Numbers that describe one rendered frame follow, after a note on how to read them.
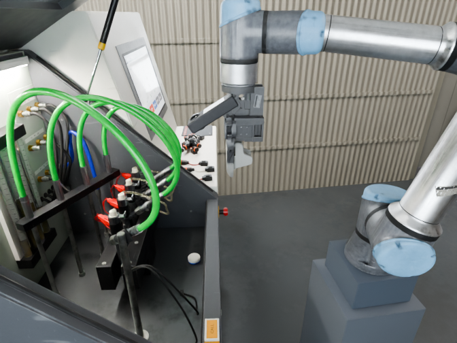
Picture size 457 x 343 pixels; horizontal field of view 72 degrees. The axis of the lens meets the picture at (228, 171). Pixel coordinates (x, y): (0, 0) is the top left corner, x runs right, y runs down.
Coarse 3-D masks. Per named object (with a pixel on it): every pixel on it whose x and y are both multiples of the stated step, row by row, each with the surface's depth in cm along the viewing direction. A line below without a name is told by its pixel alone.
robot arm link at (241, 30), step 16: (224, 0) 57; (240, 0) 55; (256, 0) 56; (224, 16) 57; (240, 16) 56; (256, 16) 56; (224, 32) 58; (240, 32) 57; (256, 32) 56; (224, 48) 59; (240, 48) 58; (256, 48) 59
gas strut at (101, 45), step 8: (112, 0) 84; (112, 8) 85; (112, 16) 86; (104, 24) 87; (104, 32) 87; (104, 40) 88; (104, 48) 90; (96, 64) 91; (88, 88) 94; (88, 104) 96
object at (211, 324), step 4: (208, 320) 67; (212, 320) 67; (216, 320) 67; (208, 324) 66; (212, 324) 66; (216, 324) 66; (208, 328) 65; (212, 328) 65; (216, 328) 65; (208, 332) 64; (212, 332) 64; (216, 332) 64; (208, 336) 63; (212, 336) 63; (216, 336) 63
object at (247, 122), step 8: (224, 88) 63; (232, 88) 62; (240, 88) 62; (248, 88) 62; (256, 88) 63; (264, 88) 63; (248, 96) 65; (256, 96) 64; (240, 104) 65; (248, 104) 65; (256, 104) 65; (232, 112) 65; (240, 112) 66; (248, 112) 66; (256, 112) 66; (224, 120) 65; (232, 120) 65; (240, 120) 64; (248, 120) 65; (256, 120) 65; (224, 128) 66; (232, 128) 65; (240, 128) 66; (248, 128) 66; (256, 128) 66; (224, 136) 67; (232, 136) 66; (240, 136) 67; (248, 136) 67; (256, 136) 67
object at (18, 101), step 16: (32, 96) 59; (64, 96) 55; (16, 112) 63; (96, 112) 55; (112, 128) 54; (128, 144) 55; (16, 160) 70; (144, 160) 56; (16, 176) 71; (144, 224) 62
